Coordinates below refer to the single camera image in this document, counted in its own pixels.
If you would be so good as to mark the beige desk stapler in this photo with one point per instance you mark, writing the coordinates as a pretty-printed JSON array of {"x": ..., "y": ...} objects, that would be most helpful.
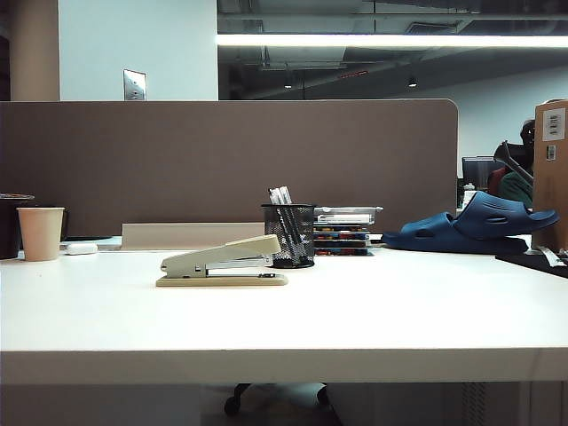
[{"x": 222, "y": 254}]

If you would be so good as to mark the pens in holder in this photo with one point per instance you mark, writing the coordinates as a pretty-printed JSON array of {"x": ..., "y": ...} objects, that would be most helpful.
[{"x": 274, "y": 196}]

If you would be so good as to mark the black mesh pen holder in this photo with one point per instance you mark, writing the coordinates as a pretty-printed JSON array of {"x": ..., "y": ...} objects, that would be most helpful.
[{"x": 302, "y": 231}]

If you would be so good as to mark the colourful flat box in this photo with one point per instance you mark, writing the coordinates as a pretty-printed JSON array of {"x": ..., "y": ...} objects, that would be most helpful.
[
  {"x": 341, "y": 228},
  {"x": 344, "y": 252},
  {"x": 341, "y": 244},
  {"x": 341, "y": 237}
]

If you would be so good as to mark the clear plastic box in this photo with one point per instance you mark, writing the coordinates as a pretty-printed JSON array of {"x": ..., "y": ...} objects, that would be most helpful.
[{"x": 346, "y": 214}]

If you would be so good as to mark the brown desk partition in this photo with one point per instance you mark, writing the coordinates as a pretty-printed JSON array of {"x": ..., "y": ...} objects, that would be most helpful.
[{"x": 222, "y": 160}]

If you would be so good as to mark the blue rubber slipper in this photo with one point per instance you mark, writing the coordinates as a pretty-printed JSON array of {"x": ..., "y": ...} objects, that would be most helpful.
[
  {"x": 426, "y": 237},
  {"x": 497, "y": 213}
]

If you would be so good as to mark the red led ceiling sign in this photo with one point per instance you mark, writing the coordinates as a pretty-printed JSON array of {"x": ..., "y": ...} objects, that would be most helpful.
[{"x": 353, "y": 74}]

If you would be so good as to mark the grey flat tray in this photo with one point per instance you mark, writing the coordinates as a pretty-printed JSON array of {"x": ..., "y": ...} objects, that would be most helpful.
[{"x": 108, "y": 242}]

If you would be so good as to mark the long ceiling light strip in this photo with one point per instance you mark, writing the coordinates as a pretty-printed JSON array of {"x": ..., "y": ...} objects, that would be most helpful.
[{"x": 377, "y": 40}]

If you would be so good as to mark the black computer monitor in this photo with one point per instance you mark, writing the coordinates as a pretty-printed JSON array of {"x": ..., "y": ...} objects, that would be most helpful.
[{"x": 477, "y": 171}]

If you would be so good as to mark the small white eraser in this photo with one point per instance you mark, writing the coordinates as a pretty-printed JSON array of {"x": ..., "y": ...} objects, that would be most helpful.
[{"x": 81, "y": 248}]

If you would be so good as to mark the black office chair headrest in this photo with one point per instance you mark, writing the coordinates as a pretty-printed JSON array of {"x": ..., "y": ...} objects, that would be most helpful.
[{"x": 510, "y": 156}]

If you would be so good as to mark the person in green shirt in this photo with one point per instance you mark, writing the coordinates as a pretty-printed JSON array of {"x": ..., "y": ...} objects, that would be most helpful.
[{"x": 517, "y": 188}]

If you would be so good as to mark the beige paper cup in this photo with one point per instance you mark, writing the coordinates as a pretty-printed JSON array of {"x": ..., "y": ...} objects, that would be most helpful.
[{"x": 41, "y": 235}]

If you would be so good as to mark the black desk mat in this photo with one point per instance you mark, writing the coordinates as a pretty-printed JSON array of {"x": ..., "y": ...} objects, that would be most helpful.
[{"x": 532, "y": 262}]

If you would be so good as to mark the brown cardboard box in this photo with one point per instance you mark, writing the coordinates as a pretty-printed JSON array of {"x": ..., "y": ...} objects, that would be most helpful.
[{"x": 550, "y": 191}]

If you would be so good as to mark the grey white small object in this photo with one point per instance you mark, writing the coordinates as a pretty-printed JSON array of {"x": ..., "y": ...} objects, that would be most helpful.
[{"x": 550, "y": 256}]

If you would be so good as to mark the black round container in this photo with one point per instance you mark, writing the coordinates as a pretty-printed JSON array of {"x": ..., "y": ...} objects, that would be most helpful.
[{"x": 9, "y": 226}]

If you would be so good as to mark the metal wall switch plate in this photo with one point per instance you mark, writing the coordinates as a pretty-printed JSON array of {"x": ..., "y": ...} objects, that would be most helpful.
[{"x": 135, "y": 84}]

